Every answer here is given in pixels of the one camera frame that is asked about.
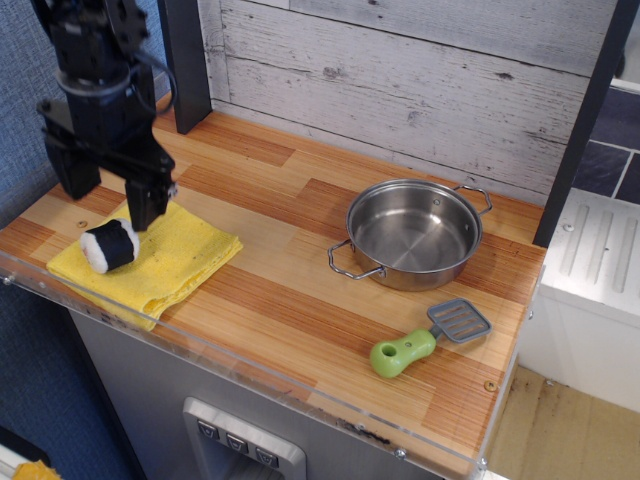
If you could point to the plush sushi roll toy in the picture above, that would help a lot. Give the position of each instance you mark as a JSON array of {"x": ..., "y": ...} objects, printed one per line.
[{"x": 110, "y": 246}]

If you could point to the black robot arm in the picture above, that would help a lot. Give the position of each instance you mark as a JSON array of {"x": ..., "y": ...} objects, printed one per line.
[{"x": 91, "y": 38}]

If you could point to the dark grey left post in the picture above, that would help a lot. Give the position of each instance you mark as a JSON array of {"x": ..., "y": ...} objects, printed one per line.
[{"x": 184, "y": 52}]

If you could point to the dark grey right post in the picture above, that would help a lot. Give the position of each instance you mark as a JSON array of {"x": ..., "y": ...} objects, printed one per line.
[{"x": 604, "y": 69}]

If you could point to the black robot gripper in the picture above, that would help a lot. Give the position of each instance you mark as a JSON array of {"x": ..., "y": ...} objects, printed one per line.
[{"x": 106, "y": 123}]

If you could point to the green handled grey toy spatula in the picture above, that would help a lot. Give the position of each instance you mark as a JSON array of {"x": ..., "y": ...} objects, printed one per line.
[{"x": 458, "y": 320}]

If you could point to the dark grey post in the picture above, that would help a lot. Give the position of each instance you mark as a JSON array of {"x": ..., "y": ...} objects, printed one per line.
[
  {"x": 184, "y": 52},
  {"x": 604, "y": 69}
]

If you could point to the clear acrylic edge guard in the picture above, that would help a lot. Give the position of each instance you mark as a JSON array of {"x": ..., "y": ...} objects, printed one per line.
[{"x": 148, "y": 375}]

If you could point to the yellow folded towel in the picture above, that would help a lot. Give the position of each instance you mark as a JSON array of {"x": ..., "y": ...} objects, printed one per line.
[{"x": 177, "y": 254}]

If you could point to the grey toy fridge dispenser panel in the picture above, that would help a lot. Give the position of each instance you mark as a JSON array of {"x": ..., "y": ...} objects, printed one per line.
[{"x": 227, "y": 447}]

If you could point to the stainless steel pot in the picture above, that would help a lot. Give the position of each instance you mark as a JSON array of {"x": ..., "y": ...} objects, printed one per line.
[{"x": 411, "y": 234}]

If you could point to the yellow object at corner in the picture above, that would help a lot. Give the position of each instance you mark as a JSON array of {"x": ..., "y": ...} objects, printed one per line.
[{"x": 35, "y": 471}]

